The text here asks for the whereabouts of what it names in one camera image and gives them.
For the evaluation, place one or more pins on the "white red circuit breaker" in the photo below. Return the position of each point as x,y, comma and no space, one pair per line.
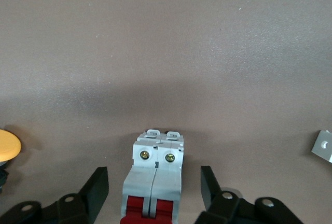
153,182

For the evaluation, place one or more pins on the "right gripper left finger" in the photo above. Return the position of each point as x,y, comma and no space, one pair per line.
90,195

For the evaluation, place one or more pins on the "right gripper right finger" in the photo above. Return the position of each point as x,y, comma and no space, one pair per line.
210,187

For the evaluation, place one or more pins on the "small white arc clamp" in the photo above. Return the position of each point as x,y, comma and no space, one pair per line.
324,146

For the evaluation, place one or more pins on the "yellow mushroom push button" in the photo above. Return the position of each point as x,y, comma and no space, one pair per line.
7,145

